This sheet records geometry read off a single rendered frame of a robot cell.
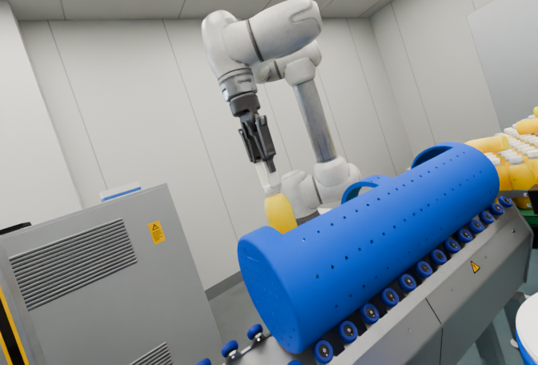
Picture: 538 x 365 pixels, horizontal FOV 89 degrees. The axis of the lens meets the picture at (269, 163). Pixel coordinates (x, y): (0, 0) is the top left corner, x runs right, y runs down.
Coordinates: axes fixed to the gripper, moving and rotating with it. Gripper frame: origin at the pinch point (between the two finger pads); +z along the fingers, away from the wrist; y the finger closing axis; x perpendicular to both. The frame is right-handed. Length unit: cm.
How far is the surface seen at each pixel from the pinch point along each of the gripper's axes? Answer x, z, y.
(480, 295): 48, 56, 13
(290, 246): -5.2, 15.5, 9.8
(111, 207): -43, -4, -138
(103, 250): -55, 19, -137
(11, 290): -63, 7, -30
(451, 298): 35, 49, 13
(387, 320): 12.5, 42.8, 11.6
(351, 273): 4.6, 25.7, 14.5
